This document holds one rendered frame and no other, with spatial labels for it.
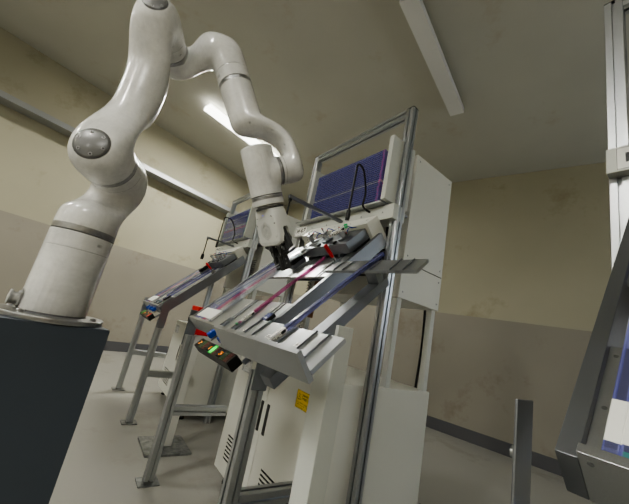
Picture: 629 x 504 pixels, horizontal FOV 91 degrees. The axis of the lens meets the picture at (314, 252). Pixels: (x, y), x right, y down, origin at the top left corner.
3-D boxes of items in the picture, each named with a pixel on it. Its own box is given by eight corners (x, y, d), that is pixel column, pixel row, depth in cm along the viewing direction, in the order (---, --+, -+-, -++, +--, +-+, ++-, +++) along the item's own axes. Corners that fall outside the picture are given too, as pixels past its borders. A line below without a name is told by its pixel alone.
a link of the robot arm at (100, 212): (36, 221, 63) (81, 121, 68) (81, 241, 80) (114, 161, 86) (100, 236, 65) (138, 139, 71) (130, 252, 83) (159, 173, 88)
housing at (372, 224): (379, 252, 133) (366, 223, 130) (312, 258, 173) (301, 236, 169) (389, 243, 138) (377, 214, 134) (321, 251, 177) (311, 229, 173)
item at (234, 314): (257, 346, 96) (252, 338, 96) (196, 322, 149) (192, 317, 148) (299, 310, 107) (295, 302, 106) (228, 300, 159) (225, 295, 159)
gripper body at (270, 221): (247, 208, 85) (256, 248, 86) (267, 202, 77) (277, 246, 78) (269, 204, 90) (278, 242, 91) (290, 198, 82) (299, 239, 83)
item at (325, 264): (335, 287, 117) (330, 275, 116) (257, 284, 170) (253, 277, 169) (383, 245, 135) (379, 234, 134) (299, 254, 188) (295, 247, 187)
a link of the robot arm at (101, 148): (135, 203, 78) (110, 176, 63) (84, 189, 76) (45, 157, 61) (195, 48, 90) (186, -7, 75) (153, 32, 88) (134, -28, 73)
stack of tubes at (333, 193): (377, 201, 137) (386, 148, 143) (309, 219, 178) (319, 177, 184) (395, 211, 144) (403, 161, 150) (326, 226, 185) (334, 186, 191)
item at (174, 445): (143, 458, 155) (190, 304, 174) (137, 438, 174) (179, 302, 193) (191, 455, 168) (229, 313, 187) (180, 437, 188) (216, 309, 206)
